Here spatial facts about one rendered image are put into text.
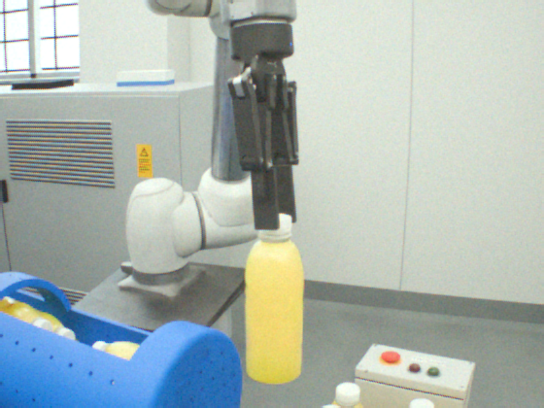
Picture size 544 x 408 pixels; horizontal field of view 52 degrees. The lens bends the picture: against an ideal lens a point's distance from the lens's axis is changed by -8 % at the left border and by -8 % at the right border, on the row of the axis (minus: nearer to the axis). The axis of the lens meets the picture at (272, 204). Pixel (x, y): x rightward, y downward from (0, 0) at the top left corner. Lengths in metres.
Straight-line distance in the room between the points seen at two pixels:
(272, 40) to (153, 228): 0.88
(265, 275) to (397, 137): 2.86
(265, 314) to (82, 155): 2.13
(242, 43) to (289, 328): 0.34
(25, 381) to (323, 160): 2.87
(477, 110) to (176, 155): 1.76
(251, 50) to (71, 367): 0.53
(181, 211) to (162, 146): 1.07
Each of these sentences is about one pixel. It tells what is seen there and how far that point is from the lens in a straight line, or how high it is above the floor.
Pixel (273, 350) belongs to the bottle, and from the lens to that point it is 0.72.
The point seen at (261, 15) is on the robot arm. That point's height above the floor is 1.68.
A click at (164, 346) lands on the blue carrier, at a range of 0.87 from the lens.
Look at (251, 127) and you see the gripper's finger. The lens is 0.65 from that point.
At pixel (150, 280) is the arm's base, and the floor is 1.06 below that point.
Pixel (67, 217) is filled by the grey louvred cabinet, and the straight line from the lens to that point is 2.91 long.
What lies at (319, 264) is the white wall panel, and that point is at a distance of 3.80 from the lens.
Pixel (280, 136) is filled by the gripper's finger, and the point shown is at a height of 1.53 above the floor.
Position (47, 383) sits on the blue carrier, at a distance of 0.95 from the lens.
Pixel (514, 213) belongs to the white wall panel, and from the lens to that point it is 3.58.
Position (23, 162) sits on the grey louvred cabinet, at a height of 1.10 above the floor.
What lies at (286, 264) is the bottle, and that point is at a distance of 0.69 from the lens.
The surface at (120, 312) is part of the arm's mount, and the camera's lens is 1.49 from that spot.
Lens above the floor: 1.65
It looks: 16 degrees down
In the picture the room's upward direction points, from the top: straight up
